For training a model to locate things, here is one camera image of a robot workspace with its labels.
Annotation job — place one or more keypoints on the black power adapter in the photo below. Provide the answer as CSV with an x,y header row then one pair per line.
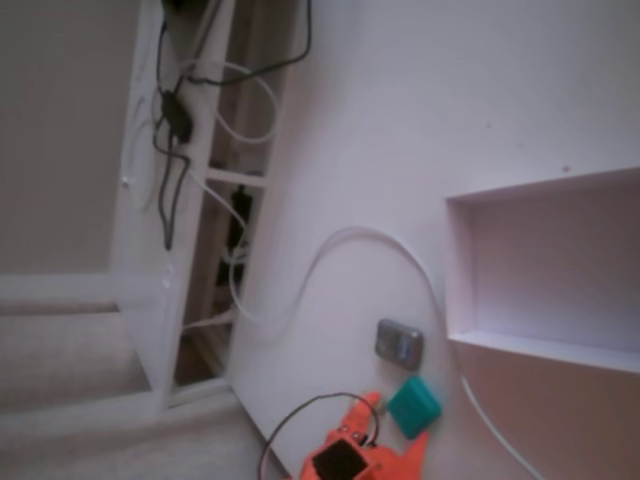
x,y
175,117

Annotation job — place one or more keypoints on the grey metal tin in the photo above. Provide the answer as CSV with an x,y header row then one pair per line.
x,y
400,345

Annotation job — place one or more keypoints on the black power plug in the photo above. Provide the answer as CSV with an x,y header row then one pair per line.
x,y
241,210

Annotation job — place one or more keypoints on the white furniture frame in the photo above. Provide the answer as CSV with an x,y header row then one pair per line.
x,y
150,300

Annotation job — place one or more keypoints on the green cube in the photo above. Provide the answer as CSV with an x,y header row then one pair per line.
x,y
414,407

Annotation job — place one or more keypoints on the white cardboard bin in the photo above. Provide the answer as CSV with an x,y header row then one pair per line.
x,y
550,280

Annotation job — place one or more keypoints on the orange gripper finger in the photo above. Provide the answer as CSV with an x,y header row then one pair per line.
x,y
415,462
361,422

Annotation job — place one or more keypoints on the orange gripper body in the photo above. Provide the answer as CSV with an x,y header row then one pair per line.
x,y
382,452

